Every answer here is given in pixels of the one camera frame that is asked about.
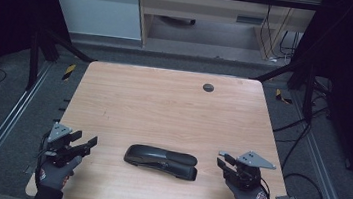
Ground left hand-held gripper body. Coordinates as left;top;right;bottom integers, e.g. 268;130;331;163
40;120;86;171

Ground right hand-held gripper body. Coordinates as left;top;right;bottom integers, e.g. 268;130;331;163
225;147;279;195

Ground black stapler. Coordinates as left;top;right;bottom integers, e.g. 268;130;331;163
121;142;201;182

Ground white cabinet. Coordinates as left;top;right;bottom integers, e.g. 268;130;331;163
40;0;148;42

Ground dark object under desk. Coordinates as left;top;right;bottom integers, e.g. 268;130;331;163
157;14;197;28

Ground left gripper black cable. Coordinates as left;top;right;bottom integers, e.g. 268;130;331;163
34;129;52;181

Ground aluminium floor rail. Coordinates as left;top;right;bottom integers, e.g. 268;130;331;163
0;55;54;199
278;90;353;199

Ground black floor cable bundle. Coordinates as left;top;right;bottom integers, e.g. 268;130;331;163
267;72;335;176

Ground black floor cable loop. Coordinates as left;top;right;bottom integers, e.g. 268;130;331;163
279;171;327;199

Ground dark round cable grommet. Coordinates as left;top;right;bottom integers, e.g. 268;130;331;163
202;82;215;94

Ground black metal frame strut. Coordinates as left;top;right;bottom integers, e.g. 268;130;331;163
24;26;101;98
250;52;320;124

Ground cables under desk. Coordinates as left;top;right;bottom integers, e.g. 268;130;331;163
256;0;305;66

